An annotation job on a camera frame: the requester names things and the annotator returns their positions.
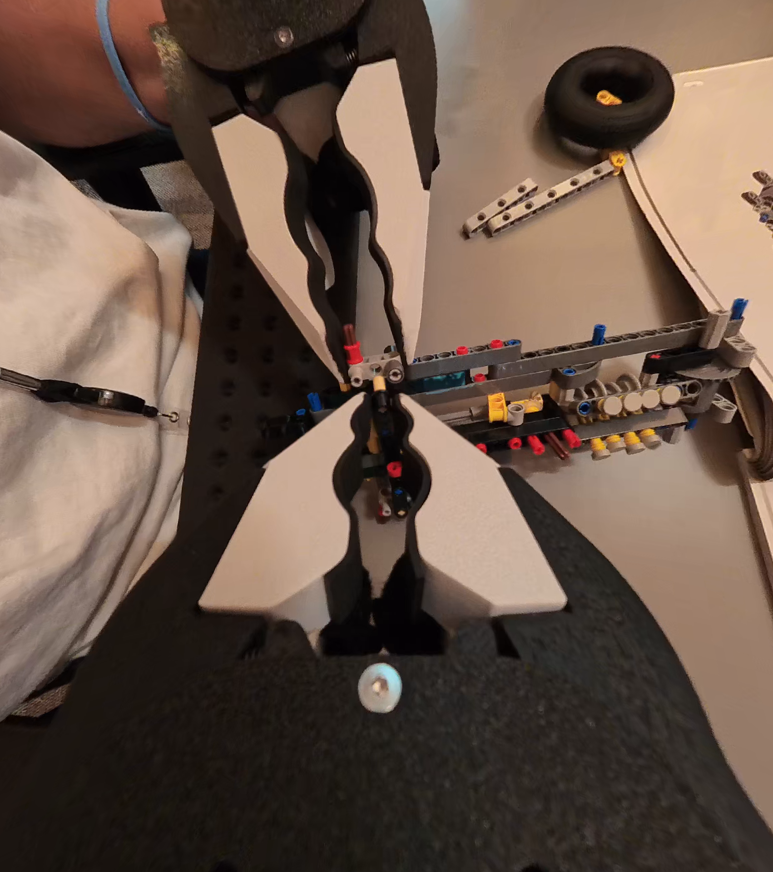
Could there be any black perforated panel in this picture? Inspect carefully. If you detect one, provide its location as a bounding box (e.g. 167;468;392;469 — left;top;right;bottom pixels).
178;218;360;546

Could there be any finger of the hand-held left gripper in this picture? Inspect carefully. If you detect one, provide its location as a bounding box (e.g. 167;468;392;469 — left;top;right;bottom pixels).
334;60;433;362
211;112;355;386

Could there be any blue wristband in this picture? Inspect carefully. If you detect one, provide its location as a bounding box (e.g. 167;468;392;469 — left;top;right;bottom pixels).
95;0;173;130

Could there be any black lanyard strap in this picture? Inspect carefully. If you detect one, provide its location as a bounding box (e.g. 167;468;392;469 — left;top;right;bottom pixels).
0;347;159;418

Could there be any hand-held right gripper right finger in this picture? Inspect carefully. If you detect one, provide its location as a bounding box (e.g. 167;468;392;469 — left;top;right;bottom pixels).
396;394;569;632

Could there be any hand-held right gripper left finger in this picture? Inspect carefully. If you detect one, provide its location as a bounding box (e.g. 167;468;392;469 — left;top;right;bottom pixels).
199;394;368;639

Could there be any short light grey lego beam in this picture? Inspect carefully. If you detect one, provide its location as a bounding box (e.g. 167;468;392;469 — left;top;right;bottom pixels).
461;178;540;239

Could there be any lego chassis assembly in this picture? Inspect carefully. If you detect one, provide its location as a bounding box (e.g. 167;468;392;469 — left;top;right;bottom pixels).
264;298;758;525

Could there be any person's left forearm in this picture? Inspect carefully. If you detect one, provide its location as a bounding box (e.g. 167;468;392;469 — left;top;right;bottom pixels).
0;0;173;147

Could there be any lego instruction booklet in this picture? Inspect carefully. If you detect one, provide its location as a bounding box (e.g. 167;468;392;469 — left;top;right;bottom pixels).
621;48;773;750

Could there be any person in white shirt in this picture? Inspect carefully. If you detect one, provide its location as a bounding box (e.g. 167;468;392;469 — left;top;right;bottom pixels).
0;0;195;750

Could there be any black rubber lego tire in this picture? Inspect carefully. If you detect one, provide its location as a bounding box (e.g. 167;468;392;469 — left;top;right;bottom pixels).
543;46;675;151

